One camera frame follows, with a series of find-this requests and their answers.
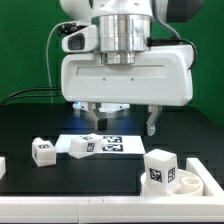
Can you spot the white front rail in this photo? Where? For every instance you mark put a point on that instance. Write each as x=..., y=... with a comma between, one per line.
x=84, y=210

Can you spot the white block left edge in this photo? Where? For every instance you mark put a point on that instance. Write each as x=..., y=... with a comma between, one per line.
x=2, y=167

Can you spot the black camera on stand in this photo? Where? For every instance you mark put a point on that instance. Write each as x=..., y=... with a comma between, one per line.
x=68, y=28

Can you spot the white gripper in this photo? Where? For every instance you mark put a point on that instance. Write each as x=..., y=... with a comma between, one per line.
x=160, y=76

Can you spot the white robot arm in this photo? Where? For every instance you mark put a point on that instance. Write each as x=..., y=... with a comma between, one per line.
x=112, y=58

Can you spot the white paper marker sheet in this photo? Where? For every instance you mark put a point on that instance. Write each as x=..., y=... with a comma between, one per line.
x=116, y=144

